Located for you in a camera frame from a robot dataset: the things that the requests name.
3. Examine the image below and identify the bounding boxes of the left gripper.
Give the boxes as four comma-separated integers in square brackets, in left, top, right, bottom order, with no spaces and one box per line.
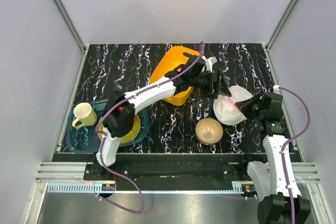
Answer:
[190,69,231,100]

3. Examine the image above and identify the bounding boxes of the white mesh laundry bag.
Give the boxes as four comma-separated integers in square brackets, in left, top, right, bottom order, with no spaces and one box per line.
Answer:
[213,86,253,125]

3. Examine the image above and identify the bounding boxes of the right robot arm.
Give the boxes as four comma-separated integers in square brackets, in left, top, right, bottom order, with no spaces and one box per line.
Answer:
[235,92,311,223]

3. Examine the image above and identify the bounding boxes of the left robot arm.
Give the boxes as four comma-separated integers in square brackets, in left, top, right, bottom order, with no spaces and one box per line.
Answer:
[95,55,232,180]

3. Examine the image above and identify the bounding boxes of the beige glass bowl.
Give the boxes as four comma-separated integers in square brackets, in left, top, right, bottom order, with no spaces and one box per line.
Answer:
[195,118,223,145]

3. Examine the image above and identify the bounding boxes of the orange plastic basket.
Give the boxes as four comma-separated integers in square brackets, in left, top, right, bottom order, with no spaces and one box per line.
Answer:
[149,46,200,106]

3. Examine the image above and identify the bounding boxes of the yellow-green dotted plate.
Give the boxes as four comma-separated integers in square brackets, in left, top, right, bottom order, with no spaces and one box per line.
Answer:
[98,113,142,145]

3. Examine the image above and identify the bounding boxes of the pale yellow mug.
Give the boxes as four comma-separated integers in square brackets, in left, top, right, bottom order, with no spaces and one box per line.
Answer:
[72,102,98,129]

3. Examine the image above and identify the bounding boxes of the teal transparent tray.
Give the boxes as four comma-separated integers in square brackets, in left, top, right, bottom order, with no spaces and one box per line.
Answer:
[66,109,149,154]

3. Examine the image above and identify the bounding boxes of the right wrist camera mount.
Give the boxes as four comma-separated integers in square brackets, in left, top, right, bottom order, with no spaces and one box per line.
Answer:
[272,85,280,94]

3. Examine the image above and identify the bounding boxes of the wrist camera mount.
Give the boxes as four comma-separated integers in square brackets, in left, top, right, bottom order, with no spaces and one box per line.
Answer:
[272,85,280,94]
[202,56,217,72]

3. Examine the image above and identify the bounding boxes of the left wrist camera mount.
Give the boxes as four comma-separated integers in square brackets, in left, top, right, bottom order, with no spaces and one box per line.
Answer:
[202,56,217,72]

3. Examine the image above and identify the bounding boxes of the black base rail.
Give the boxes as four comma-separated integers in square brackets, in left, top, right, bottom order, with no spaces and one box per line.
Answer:
[83,153,269,190]

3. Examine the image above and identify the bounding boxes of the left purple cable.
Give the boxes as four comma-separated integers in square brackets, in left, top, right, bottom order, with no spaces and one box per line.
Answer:
[94,40,206,214]

